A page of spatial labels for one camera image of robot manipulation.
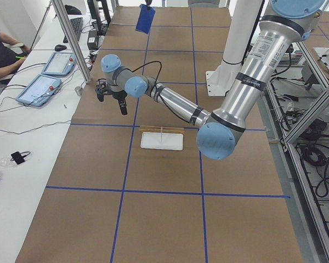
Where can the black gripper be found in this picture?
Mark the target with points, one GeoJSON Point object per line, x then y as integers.
{"type": "Point", "coordinates": [119, 95]}

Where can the blue towel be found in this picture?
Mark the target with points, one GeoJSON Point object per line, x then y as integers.
{"type": "Point", "coordinates": [145, 18]}

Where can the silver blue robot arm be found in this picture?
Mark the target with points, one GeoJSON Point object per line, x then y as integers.
{"type": "Point", "coordinates": [283, 23]}

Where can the white rack base tray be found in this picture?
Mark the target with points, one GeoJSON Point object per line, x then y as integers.
{"type": "Point", "coordinates": [162, 141]}

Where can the black monitor stand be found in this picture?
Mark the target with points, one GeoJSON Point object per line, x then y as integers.
{"type": "Point", "coordinates": [93, 6]}

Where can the black power adapter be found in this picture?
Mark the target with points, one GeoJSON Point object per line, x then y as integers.
{"type": "Point", "coordinates": [93, 40]}

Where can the upper teach pendant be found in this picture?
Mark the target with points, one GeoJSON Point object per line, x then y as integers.
{"type": "Point", "coordinates": [59, 64]}

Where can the teach pendant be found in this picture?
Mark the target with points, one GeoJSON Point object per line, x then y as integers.
{"type": "Point", "coordinates": [39, 91]}
{"type": "Point", "coordinates": [59, 64]}

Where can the black keyboard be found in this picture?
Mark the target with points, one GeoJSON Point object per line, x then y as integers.
{"type": "Point", "coordinates": [77, 25]}

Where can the black computer mouse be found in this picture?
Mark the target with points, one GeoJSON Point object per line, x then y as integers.
{"type": "Point", "coordinates": [60, 47]}

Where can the lower teach pendant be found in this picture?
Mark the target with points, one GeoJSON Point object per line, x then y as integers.
{"type": "Point", "coordinates": [39, 91]}

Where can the small black device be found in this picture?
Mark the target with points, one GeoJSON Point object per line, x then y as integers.
{"type": "Point", "coordinates": [19, 157]}

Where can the seated person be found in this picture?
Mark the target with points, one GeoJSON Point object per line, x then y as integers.
{"type": "Point", "coordinates": [10, 61]}

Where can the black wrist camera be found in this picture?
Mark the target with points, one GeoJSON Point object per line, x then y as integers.
{"type": "Point", "coordinates": [102, 89]}

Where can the aluminium frame post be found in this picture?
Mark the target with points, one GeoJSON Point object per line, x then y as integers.
{"type": "Point", "coordinates": [71, 37]}

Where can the white pedestal column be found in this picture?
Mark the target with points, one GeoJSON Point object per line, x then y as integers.
{"type": "Point", "coordinates": [244, 22]}

